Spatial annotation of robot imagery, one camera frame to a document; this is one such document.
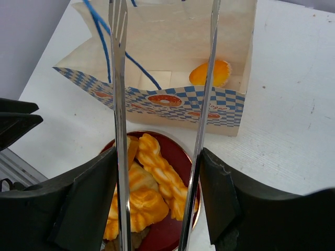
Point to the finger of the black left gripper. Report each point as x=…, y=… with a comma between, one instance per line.
x=16, y=120

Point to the aluminium frame rail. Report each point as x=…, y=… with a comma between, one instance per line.
x=17, y=174

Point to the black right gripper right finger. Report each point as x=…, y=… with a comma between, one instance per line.
x=245, y=214

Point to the metal serving tongs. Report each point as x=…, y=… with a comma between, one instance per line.
x=118, y=19

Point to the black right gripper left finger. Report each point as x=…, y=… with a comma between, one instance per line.
x=67, y=212

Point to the checkered paper bag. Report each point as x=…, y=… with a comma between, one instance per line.
x=166, y=41

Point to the red round plate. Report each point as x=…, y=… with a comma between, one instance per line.
x=165, y=235

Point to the long twisted bread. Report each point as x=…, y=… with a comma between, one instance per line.
x=146, y=207

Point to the round glazed ring bread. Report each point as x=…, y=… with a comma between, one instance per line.
x=139, y=178

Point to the oval golden bread roll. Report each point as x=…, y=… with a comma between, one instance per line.
x=221, y=74

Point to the brown chocolate bread lump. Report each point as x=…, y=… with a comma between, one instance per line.
x=136, y=240

